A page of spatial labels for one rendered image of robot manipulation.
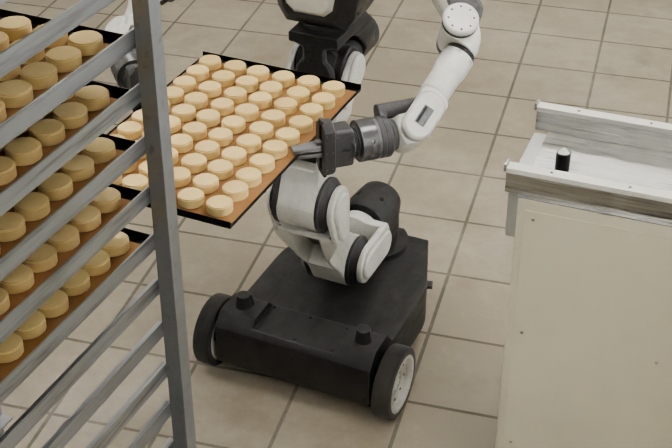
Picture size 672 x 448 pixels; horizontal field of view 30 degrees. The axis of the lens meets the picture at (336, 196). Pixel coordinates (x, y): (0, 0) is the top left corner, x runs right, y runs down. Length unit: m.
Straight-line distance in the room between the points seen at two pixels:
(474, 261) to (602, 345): 1.14
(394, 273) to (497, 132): 1.20
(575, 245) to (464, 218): 1.44
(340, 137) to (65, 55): 0.87
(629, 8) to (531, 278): 3.07
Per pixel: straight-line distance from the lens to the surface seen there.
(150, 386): 2.17
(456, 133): 4.64
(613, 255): 2.75
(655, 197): 2.67
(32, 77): 1.76
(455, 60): 2.66
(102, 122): 1.83
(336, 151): 2.54
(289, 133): 2.57
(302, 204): 3.10
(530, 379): 3.00
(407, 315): 3.45
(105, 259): 2.00
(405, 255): 3.68
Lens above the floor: 2.29
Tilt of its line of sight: 33 degrees down
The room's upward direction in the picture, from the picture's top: straight up
